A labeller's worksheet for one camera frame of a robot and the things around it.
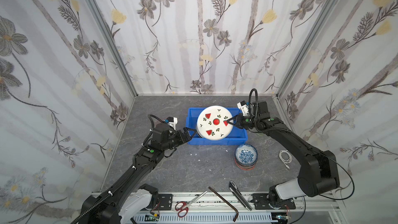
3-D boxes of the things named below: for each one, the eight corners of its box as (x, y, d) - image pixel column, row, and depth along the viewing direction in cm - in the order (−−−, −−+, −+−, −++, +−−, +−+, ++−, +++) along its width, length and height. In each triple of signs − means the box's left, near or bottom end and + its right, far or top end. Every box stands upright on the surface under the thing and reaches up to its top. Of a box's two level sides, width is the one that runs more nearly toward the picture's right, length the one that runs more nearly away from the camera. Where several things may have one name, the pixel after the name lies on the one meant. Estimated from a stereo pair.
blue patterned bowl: (234, 170, 86) (237, 162, 77) (231, 152, 93) (235, 143, 84) (253, 170, 86) (259, 162, 77) (249, 152, 93) (255, 143, 84)
